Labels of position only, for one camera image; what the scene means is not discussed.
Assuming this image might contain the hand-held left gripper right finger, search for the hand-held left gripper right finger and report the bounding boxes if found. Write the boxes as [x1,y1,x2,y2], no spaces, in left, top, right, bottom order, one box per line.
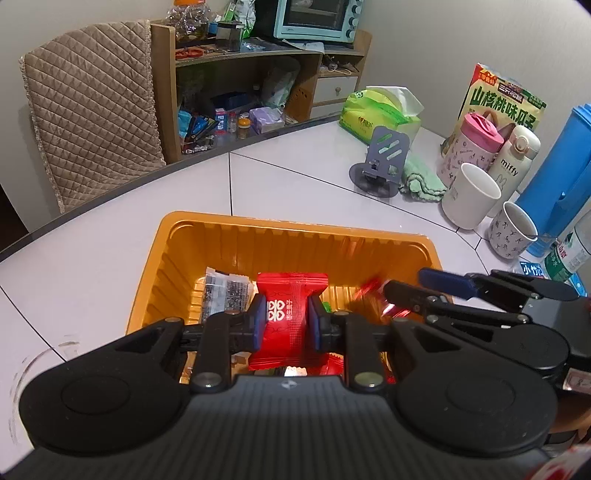
[308,294,490,394]

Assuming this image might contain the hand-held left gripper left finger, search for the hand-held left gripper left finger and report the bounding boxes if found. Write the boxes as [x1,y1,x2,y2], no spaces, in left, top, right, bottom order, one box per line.
[48,293,267,394]

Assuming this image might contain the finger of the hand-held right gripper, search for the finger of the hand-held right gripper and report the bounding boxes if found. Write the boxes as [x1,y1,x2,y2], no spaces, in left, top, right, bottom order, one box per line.
[384,279,532,331]
[419,268,578,308]

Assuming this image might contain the large red square packet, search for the large red square packet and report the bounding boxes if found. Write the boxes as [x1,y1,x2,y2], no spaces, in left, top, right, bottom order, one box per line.
[248,272,329,373]

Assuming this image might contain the black grey snack packet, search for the black grey snack packet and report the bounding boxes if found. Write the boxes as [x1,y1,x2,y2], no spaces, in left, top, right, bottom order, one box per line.
[199,267,252,326]

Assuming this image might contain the orange plastic tray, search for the orange plastic tray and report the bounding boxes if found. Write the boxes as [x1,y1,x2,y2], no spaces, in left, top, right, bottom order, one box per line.
[126,211,455,386]

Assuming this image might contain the patterned white cup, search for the patterned white cup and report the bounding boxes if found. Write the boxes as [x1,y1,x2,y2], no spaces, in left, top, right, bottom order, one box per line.
[488,202,539,260]

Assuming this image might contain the clear packet blue print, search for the clear packet blue print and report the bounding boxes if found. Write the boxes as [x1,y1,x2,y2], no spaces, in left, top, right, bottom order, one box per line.
[510,258,548,280]

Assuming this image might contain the white mug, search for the white mug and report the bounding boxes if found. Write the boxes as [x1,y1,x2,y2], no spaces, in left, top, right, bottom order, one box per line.
[441,162,502,230]

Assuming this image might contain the green label water bottle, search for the green label water bottle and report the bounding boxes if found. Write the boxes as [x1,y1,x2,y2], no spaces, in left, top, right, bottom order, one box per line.
[544,217,591,283]

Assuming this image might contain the green cloth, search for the green cloth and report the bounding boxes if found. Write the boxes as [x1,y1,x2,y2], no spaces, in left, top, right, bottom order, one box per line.
[399,154,448,204]

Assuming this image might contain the red white cloth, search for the red white cloth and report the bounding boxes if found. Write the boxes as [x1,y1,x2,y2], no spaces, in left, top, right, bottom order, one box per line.
[529,442,591,480]

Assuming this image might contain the pink lid cup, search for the pink lid cup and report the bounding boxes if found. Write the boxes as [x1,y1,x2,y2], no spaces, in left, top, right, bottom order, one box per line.
[436,113,504,188]

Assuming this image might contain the white thermos bottle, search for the white thermos bottle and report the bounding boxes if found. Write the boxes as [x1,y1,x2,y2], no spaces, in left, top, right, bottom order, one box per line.
[487,124,541,200]

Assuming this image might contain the grey phone stand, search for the grey phone stand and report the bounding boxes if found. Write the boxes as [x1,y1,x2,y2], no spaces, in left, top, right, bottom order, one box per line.
[349,126,411,198]

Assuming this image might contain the blue thermos jug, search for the blue thermos jug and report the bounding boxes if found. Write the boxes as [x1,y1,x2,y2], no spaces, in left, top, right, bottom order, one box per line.
[515,104,591,258]

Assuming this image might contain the green tissue pack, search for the green tissue pack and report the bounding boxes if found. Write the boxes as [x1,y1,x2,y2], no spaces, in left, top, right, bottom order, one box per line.
[339,86,424,145]

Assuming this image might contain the green yellow snack bag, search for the green yellow snack bag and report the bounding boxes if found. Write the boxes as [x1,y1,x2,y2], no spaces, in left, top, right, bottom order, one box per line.
[441,63,548,158]

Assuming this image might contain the purple box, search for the purple box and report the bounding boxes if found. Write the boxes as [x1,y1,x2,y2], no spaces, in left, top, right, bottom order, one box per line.
[249,106,285,134]

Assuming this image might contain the blue packets on shelf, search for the blue packets on shelf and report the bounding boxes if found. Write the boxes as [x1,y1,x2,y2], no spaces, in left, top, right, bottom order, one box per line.
[178,111,218,145]

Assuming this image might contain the dark blue box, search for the dark blue box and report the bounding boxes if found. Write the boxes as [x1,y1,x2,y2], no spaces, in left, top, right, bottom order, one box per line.
[212,92,252,112]

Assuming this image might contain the white plastic bag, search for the white plastic bag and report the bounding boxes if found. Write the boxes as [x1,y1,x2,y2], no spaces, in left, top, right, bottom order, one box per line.
[261,58,301,110]

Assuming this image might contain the wooden shelf unit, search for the wooden shelf unit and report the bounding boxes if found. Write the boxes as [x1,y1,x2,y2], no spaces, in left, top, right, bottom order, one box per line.
[151,18,372,165]

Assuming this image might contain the beige quilted chair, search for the beige quilted chair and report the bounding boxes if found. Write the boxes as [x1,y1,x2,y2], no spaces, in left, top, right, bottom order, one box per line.
[18,19,168,214]

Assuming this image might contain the light blue toaster oven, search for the light blue toaster oven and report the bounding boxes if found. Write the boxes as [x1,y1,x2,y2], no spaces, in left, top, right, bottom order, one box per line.
[273,0,363,45]

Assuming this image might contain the dark glass jar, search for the dark glass jar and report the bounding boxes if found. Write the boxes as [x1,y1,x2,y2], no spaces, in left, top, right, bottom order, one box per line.
[217,21,243,51]

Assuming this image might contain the green white bag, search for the green white bag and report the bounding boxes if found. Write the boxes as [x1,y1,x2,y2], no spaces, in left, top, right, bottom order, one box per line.
[226,0,257,38]

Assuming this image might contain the orange lid plastic jar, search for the orange lid plastic jar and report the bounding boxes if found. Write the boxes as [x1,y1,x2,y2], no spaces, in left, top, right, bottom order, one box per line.
[166,0,218,45]

